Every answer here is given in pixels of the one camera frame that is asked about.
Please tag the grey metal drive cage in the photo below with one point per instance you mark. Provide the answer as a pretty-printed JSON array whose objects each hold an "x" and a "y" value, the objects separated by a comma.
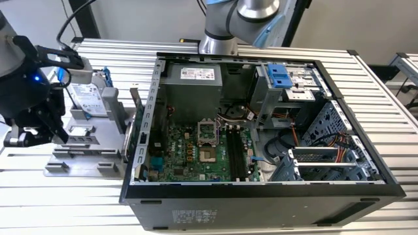
[{"x": 265, "y": 102}]

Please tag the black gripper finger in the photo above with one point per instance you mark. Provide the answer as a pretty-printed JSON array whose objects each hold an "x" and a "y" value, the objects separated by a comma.
[
  {"x": 30, "y": 137},
  {"x": 54, "y": 122}
]

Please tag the neighbouring metal slat table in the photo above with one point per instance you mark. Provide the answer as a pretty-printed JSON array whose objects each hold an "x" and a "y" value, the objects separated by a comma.
[{"x": 408, "y": 71}]

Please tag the CPU socket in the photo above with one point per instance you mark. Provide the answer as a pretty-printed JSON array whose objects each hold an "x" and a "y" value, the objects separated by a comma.
[{"x": 207, "y": 154}]

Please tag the grey power supply unit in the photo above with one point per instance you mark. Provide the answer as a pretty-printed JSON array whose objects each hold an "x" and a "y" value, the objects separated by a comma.
[{"x": 189, "y": 98}]

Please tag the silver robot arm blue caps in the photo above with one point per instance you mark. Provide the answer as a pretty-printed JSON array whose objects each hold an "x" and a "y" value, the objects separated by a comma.
[{"x": 254, "y": 12}]

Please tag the silver CPU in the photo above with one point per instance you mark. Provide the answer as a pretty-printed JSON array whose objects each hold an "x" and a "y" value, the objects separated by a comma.
[{"x": 78, "y": 131}]

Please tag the green motherboard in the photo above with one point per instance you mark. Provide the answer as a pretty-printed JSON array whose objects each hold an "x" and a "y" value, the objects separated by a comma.
[{"x": 178, "y": 151}]

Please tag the blue plastic drive latch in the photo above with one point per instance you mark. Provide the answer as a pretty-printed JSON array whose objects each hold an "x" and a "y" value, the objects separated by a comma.
[{"x": 277, "y": 76}]

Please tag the black camera bracket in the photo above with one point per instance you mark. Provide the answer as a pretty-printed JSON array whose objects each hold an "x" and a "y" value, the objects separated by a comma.
[{"x": 70, "y": 60}]

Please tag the grey metal disk bay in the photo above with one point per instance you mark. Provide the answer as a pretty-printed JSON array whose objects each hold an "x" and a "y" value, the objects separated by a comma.
[{"x": 324, "y": 164}]

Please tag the black grey PC case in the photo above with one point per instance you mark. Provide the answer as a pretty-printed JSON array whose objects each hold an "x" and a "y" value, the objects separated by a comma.
[{"x": 261, "y": 210}]

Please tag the hard disk in blue carrier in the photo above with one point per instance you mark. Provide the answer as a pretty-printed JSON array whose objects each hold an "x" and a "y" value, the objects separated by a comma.
[{"x": 86, "y": 98}]

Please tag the grey parts rack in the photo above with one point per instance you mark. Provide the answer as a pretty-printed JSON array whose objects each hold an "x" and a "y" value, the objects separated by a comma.
[{"x": 85, "y": 171}]

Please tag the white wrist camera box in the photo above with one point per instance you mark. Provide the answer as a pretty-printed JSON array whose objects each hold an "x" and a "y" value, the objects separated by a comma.
[{"x": 82, "y": 74}]

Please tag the black frame post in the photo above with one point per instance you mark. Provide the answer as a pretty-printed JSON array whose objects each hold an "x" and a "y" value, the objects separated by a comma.
[
  {"x": 89, "y": 19},
  {"x": 301, "y": 24}
]

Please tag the green graphics card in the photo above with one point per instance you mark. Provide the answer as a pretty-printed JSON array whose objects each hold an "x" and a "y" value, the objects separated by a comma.
[{"x": 139, "y": 110}]

